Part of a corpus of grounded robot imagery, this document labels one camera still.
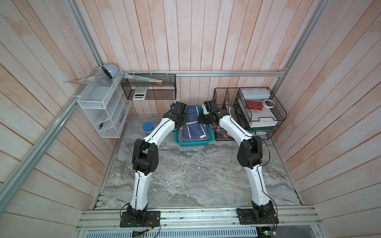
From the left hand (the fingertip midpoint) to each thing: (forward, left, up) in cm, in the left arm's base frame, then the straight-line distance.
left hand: (185, 120), depth 98 cm
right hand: (+3, -9, -1) cm, 9 cm away
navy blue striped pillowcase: (-4, -6, -3) cm, 8 cm away
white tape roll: (+10, -56, +7) cm, 58 cm away
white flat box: (+20, -51, +7) cm, 55 cm away
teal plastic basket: (-13, -7, -7) cm, 16 cm away
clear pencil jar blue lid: (-12, +22, +7) cm, 26 cm away
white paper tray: (-3, -51, +7) cm, 52 cm away
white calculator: (+13, +30, +12) cm, 35 cm away
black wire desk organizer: (+24, -36, -2) cm, 44 cm away
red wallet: (+6, -46, +8) cm, 47 cm away
